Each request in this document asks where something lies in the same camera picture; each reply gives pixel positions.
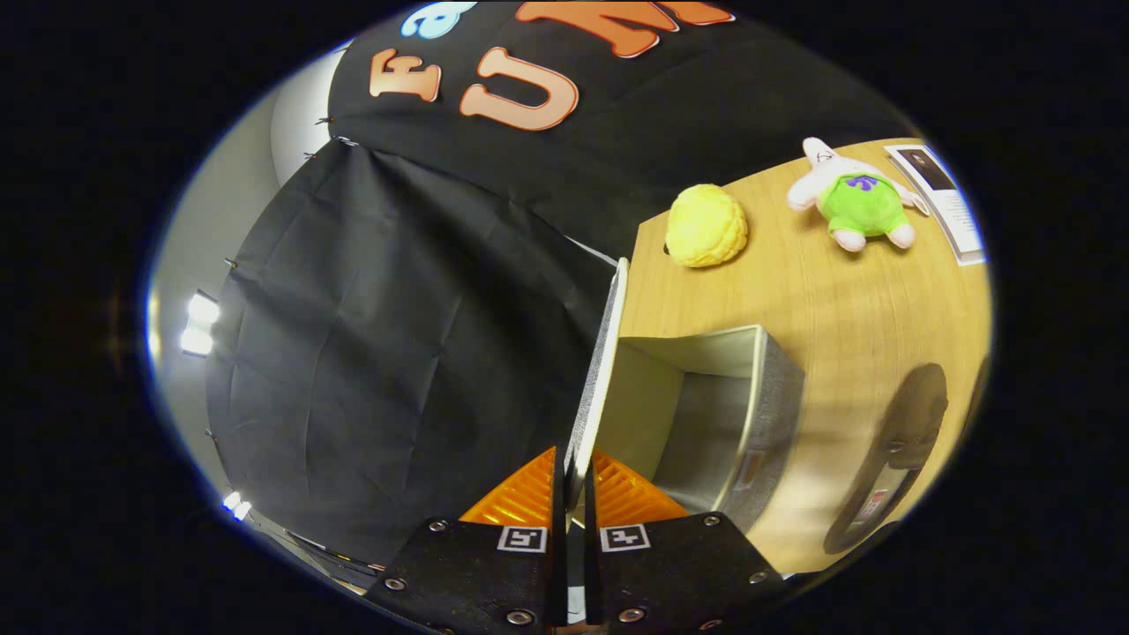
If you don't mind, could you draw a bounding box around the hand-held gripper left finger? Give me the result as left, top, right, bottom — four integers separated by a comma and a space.
363, 445, 568, 635

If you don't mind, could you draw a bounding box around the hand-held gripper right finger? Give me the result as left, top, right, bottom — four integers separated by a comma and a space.
582, 448, 788, 635

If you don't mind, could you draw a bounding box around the grey fabric storage box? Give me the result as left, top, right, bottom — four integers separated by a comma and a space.
609, 325, 805, 534

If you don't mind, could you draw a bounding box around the yellow corn plush toy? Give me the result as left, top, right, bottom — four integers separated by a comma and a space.
665, 183, 749, 269

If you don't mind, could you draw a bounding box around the ceiling light strip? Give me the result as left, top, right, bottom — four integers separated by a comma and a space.
181, 291, 221, 358

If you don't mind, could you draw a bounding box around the pink star plush toy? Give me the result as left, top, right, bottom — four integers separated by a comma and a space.
787, 137, 927, 253

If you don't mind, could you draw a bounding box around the white portrait book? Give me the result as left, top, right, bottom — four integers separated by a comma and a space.
885, 143, 987, 267

